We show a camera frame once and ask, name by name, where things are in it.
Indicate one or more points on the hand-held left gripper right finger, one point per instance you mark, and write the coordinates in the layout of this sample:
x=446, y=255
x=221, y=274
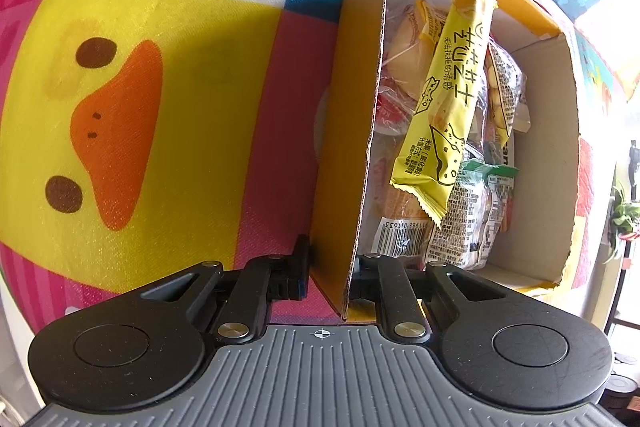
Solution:
x=361, y=288

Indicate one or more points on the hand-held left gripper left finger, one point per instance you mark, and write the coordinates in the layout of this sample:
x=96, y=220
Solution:
x=301, y=289

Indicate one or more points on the yellow cardboard box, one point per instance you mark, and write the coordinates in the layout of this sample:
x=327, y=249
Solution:
x=345, y=157

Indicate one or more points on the clear wrapped pastry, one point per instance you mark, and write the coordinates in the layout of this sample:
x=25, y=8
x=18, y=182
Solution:
x=400, y=227

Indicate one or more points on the green-edged wrapped bread packet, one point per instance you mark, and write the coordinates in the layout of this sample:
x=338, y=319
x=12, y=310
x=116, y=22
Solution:
x=457, y=232

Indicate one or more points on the green top snack packet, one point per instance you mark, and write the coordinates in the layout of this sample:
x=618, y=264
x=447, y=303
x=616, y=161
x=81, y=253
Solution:
x=492, y=187

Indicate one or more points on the red and white snack packet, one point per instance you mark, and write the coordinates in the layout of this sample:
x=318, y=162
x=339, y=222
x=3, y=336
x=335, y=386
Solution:
x=395, y=113

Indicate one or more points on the yellow snack bar packet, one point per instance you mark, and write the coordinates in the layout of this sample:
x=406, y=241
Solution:
x=445, y=107

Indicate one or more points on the cartoon printed play mat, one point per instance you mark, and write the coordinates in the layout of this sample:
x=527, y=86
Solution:
x=150, y=107

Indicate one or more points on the clear cracker packet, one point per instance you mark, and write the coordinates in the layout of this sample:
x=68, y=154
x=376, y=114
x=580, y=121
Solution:
x=502, y=92

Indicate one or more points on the yellow label pastry packet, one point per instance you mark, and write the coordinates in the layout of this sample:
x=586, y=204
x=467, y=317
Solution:
x=412, y=42

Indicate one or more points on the green potted plant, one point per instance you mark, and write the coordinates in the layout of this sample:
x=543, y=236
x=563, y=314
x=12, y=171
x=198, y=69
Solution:
x=625, y=212

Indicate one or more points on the white round object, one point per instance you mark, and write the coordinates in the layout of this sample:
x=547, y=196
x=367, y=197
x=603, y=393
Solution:
x=624, y=382

